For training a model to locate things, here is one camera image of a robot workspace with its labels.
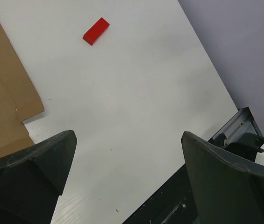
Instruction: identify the brown cardboard box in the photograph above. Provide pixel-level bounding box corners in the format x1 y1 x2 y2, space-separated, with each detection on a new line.
0 24 44 158

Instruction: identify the red rectangular block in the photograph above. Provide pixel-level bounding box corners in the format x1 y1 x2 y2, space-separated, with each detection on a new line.
82 17 110 46

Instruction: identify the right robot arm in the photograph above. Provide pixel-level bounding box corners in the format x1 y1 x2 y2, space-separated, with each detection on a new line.
210 133 264 166

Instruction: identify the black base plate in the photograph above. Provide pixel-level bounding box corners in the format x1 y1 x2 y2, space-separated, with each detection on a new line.
124 165 200 224

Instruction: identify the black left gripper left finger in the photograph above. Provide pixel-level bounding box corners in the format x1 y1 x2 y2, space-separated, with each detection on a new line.
0 130 77 224

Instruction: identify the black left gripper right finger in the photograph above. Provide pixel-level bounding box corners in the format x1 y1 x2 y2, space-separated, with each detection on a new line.
182 131 264 224

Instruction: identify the aluminium table frame rail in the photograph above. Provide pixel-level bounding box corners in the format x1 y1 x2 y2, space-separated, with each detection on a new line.
208 107 263 147

